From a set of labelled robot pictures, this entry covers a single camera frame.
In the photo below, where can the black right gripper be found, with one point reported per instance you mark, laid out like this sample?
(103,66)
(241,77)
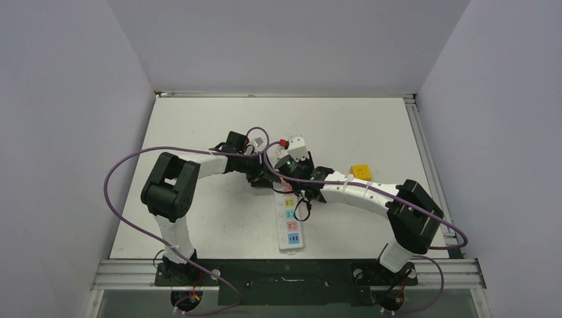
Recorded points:
(307,162)

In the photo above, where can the aluminium frame rail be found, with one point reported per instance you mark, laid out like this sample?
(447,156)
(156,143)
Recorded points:
(202,94)
(458,272)

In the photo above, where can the white power strip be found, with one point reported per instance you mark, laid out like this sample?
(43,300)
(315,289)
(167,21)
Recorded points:
(289,229)

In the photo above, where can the aluminium frame rail right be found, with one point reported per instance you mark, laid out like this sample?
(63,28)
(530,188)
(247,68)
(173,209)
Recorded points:
(458,272)

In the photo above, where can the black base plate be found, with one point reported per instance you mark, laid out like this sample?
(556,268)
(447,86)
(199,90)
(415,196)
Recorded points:
(289,282)

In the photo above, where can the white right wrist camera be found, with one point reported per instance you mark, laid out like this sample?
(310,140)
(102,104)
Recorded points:
(297,148)

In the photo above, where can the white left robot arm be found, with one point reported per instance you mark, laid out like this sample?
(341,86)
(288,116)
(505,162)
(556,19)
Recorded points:
(169,190)

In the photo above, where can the pink triangular socket adapter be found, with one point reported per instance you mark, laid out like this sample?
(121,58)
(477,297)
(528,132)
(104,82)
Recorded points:
(286,187)

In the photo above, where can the aluminium frame rail back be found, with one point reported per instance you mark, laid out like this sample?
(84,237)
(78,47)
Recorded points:
(202,94)

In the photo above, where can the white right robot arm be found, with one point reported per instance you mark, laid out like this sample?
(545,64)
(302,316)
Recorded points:
(413,215)

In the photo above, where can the yellow cube socket adapter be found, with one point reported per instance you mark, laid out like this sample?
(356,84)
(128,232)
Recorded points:
(361,171)

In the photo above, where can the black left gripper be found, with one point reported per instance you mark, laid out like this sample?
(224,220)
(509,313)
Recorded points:
(261,177)

